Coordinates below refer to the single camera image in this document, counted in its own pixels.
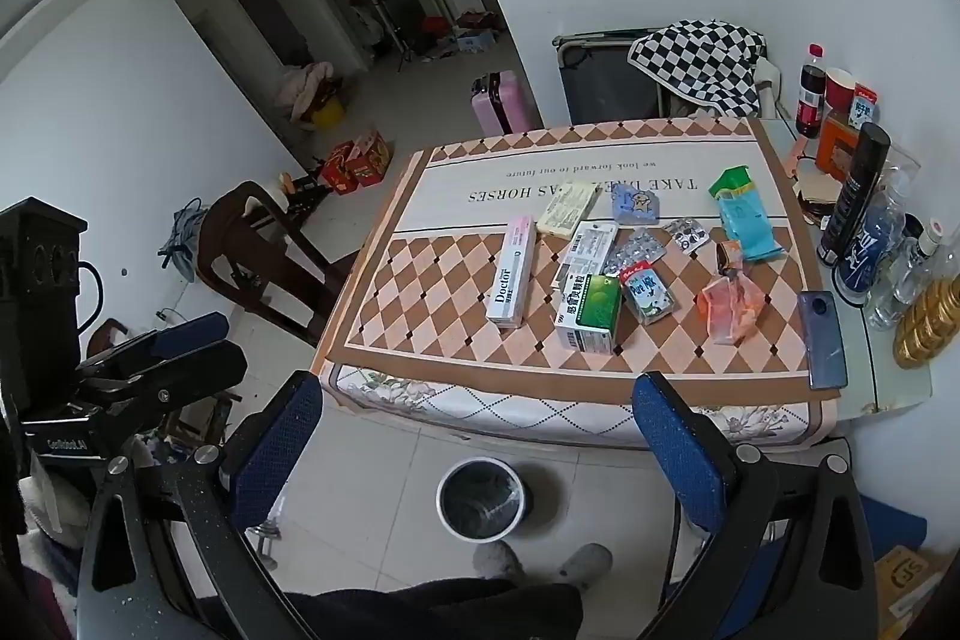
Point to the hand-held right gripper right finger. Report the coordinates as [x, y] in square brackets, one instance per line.
[675, 445]

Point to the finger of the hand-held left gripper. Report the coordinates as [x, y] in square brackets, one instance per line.
[199, 374]
[187, 332]

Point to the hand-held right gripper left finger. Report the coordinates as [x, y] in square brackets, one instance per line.
[279, 437]

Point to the blue cartoon packet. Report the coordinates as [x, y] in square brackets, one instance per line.
[636, 203]

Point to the cream medicine box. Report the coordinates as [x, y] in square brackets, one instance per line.
[566, 209]

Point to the metal dumbbell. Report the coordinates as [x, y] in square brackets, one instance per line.
[266, 531]

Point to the grey blue jacket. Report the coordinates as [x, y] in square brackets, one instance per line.
[180, 235]

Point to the dark wooden chair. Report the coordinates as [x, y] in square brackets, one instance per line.
[259, 250]

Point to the white floral cloth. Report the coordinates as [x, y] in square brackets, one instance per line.
[390, 392]

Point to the orange clear wrapper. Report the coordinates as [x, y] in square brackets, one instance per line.
[724, 310]

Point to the grey slipper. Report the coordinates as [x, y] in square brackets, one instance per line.
[499, 561]
[585, 561]

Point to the green white milk packet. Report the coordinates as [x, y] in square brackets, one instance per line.
[646, 293]

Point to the green white medicine box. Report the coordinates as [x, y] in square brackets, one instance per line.
[592, 310]

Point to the dark blue smartphone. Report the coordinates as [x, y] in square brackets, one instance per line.
[823, 340]

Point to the brown wrapper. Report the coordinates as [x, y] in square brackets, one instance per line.
[727, 255]

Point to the silver blister pack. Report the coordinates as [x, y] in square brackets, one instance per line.
[686, 233]
[637, 250]

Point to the checkered printed tablecloth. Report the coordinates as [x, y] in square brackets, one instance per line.
[450, 325]

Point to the white table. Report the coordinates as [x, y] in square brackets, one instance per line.
[877, 374]

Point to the red gift box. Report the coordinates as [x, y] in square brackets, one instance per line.
[371, 156]
[341, 168]

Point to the light blue packet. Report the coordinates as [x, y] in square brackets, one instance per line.
[748, 227]

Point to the plain blue box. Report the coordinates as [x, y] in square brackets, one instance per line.
[892, 520]

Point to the white pink toothpaste box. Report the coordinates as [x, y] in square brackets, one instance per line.
[512, 280]

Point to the yellow bucket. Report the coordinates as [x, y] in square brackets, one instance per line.
[328, 114]

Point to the brown cardboard box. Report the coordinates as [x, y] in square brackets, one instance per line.
[904, 587]

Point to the green snack packet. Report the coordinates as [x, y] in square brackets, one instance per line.
[731, 181]

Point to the beige clothes pile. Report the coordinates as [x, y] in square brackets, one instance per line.
[304, 89]

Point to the blue label plastic bottle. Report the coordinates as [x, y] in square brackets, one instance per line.
[870, 250]

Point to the clear glass bottle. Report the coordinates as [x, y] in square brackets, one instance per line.
[900, 284]

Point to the stack of gold lids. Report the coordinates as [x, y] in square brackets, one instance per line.
[930, 325]

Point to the brown round container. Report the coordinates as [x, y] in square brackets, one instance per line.
[814, 190]

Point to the black spray can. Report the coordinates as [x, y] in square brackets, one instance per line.
[851, 197]

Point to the orange box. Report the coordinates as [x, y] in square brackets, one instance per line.
[836, 145]

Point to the clear glass cup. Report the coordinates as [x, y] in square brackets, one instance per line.
[900, 175]

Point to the black folding cot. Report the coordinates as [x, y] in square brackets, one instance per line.
[600, 78]

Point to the cola bottle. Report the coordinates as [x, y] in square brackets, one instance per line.
[810, 93]

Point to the pink suitcase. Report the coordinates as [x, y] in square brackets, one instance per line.
[504, 102]

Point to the black white checkered cloth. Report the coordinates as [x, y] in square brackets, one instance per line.
[705, 59]

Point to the red paper cup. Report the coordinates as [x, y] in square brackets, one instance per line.
[838, 89]

